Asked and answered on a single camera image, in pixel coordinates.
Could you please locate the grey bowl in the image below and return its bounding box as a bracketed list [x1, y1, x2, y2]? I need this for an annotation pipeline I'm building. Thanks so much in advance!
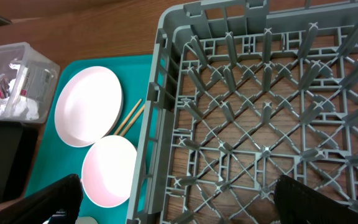
[75, 217, 98, 224]

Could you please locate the clear plastic waste bin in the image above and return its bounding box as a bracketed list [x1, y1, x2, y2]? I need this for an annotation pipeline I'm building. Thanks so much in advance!
[0, 42, 60, 124]

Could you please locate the black plastic tray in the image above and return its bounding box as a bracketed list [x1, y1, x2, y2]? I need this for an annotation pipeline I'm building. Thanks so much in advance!
[0, 121, 39, 203]

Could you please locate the grey dishwasher rack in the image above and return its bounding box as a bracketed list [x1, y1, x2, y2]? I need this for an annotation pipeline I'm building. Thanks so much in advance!
[126, 1, 358, 223]

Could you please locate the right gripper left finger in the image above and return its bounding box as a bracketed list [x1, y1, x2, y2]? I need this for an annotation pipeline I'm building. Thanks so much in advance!
[0, 174, 83, 224]

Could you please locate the large white plate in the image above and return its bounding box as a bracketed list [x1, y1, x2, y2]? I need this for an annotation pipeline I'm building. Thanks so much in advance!
[54, 66, 124, 147]

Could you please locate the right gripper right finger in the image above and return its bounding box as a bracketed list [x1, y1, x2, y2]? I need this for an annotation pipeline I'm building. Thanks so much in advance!
[273, 175, 358, 224]

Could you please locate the wooden chopstick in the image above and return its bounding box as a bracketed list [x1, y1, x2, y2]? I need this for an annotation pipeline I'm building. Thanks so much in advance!
[120, 105, 145, 137]
[113, 98, 142, 135]

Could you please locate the pink white bowl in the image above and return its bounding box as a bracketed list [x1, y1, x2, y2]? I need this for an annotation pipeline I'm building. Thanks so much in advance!
[81, 135, 137, 208]

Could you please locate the red snack wrapper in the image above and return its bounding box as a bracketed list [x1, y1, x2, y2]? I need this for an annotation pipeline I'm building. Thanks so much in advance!
[0, 74, 11, 99]

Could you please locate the white napkin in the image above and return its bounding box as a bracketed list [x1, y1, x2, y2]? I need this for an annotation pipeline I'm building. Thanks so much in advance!
[0, 63, 50, 121]

